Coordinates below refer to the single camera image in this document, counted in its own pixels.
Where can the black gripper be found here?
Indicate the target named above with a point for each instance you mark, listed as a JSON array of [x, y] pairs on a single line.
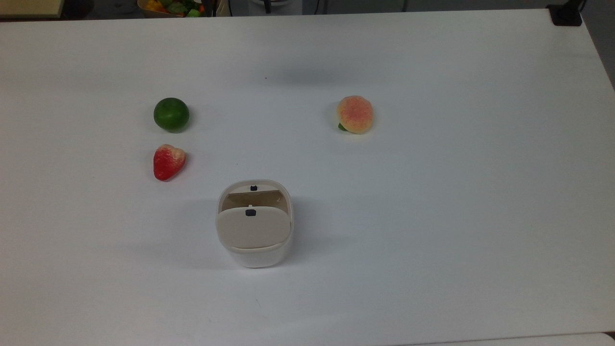
[[267, 3]]

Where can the beige bin lid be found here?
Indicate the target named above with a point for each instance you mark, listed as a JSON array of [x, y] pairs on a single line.
[[250, 230]]

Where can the white garbage bin body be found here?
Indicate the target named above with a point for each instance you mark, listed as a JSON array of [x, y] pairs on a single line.
[[257, 254]]

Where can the box of toy fruits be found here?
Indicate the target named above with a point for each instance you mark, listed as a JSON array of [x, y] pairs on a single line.
[[173, 7]]

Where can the orange pink toy peach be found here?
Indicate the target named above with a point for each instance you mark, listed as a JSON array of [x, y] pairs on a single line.
[[355, 114]]

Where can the green lime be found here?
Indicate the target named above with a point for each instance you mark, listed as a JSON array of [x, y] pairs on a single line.
[[171, 115]]

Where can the red toy strawberry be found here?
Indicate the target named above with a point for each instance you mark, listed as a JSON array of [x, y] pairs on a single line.
[[168, 163]]

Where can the pale yellow board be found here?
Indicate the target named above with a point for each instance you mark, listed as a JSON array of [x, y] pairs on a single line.
[[31, 7]]

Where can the black table clamp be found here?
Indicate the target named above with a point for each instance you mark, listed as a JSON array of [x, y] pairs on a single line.
[[566, 14]]

